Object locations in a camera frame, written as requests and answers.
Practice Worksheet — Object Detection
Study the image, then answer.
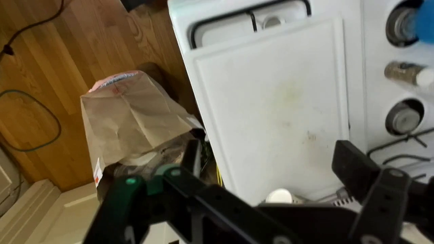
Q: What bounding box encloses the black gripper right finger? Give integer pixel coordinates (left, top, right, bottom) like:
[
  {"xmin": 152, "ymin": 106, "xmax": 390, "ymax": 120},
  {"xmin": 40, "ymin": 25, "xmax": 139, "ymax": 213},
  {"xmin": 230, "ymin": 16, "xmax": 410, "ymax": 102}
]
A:
[{"xmin": 331, "ymin": 140, "xmax": 434, "ymax": 244}]

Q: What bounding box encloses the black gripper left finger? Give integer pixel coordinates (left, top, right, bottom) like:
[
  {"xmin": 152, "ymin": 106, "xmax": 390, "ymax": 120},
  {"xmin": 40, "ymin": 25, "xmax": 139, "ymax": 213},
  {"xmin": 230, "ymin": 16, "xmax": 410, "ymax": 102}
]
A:
[{"xmin": 84, "ymin": 166, "xmax": 292, "ymax": 244}]

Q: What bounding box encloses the black stove grate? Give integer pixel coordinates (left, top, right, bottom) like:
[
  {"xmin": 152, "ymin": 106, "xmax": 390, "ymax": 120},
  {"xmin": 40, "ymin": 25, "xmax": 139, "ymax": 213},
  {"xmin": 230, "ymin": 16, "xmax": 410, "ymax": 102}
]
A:
[
  {"xmin": 189, "ymin": 0, "xmax": 314, "ymax": 51},
  {"xmin": 367, "ymin": 128, "xmax": 434, "ymax": 170}
]

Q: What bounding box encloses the round gas burner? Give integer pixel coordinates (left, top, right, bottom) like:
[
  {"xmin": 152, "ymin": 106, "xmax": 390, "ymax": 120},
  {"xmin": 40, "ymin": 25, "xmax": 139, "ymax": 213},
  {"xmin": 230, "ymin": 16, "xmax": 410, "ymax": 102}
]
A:
[
  {"xmin": 384, "ymin": 98, "xmax": 426, "ymax": 138},
  {"xmin": 385, "ymin": 3, "xmax": 421, "ymax": 48},
  {"xmin": 261, "ymin": 14, "xmax": 288, "ymax": 30}
]

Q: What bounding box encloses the brown paper bag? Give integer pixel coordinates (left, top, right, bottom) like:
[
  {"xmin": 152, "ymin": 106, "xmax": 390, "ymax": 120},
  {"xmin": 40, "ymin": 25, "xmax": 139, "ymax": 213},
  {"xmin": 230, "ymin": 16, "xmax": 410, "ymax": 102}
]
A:
[{"xmin": 79, "ymin": 70, "xmax": 206, "ymax": 188}]

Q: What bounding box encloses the white plastic cutting board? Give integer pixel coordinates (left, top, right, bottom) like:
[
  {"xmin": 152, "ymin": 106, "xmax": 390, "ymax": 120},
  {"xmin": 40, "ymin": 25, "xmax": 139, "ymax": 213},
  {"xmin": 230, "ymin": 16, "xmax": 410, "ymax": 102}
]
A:
[{"xmin": 192, "ymin": 18, "xmax": 353, "ymax": 207}]

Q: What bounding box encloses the spice shaker with white lid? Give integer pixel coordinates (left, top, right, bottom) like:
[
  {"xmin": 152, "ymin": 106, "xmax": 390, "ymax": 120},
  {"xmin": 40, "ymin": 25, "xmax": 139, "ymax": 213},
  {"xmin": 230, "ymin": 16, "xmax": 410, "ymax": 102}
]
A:
[{"xmin": 384, "ymin": 60, "xmax": 434, "ymax": 89}]

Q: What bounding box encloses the white gas stove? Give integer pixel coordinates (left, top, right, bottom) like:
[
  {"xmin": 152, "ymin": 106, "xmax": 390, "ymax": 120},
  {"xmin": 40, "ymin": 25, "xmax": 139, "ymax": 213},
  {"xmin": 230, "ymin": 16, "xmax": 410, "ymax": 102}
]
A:
[{"xmin": 167, "ymin": 0, "xmax": 434, "ymax": 244}]

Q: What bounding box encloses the cream panel door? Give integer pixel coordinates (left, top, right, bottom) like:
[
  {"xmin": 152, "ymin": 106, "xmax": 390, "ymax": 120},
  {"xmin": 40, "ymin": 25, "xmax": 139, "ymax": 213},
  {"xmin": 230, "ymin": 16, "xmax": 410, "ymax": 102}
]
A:
[{"xmin": 0, "ymin": 180, "xmax": 103, "ymax": 244}]

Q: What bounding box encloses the blue plastic bowl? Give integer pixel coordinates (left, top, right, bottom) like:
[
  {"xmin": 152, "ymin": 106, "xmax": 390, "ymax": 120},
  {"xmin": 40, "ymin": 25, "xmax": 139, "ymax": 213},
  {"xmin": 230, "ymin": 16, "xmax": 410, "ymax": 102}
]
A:
[{"xmin": 415, "ymin": 0, "xmax": 434, "ymax": 45}]

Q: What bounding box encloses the black looped floor cable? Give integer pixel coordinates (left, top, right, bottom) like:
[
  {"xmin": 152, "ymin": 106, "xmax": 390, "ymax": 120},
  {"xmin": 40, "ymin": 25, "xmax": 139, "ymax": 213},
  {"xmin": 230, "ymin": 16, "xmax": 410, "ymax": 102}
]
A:
[{"xmin": 0, "ymin": 89, "xmax": 64, "ymax": 154}]

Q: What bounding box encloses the black cable with plug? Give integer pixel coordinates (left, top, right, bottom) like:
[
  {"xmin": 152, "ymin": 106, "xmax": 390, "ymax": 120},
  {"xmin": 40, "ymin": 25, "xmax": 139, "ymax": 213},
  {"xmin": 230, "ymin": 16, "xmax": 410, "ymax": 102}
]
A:
[{"xmin": 0, "ymin": 0, "xmax": 71, "ymax": 59}]

